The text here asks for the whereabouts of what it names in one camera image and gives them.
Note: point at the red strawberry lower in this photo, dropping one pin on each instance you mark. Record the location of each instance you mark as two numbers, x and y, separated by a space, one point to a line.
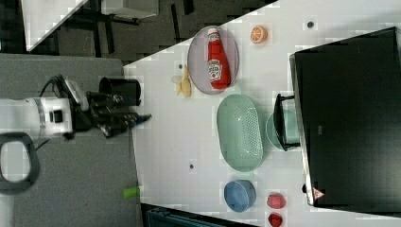
275 220

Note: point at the grey oval plate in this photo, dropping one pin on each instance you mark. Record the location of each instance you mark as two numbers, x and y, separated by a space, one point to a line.
197 59

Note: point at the black toaster oven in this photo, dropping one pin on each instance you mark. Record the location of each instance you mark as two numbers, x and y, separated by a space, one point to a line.
347 97

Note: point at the red fruit upper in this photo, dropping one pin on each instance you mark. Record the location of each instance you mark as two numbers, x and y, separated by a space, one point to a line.
276 201

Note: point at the mint green strainer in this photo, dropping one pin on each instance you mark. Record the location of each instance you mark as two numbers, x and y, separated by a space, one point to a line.
239 133

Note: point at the small green bowl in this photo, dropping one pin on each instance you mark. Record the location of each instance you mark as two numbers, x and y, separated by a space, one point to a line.
291 129

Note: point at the blue bowl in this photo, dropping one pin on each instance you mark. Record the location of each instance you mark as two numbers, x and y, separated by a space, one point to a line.
239 195

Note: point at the green marker object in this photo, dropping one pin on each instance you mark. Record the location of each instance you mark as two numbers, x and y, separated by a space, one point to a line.
131 192

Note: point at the black cup with spatula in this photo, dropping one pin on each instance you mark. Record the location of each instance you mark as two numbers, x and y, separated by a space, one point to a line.
127 88

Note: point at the orange half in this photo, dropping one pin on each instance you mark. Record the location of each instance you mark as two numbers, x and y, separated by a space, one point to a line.
259 35

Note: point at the red ketchup bottle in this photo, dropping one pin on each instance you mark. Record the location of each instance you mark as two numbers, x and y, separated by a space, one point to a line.
217 63

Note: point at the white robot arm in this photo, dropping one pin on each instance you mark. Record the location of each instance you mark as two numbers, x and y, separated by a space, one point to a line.
59 165

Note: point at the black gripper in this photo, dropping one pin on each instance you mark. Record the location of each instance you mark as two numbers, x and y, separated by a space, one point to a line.
94 111

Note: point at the peeled banana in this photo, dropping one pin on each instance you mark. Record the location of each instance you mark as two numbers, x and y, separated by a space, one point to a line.
182 83

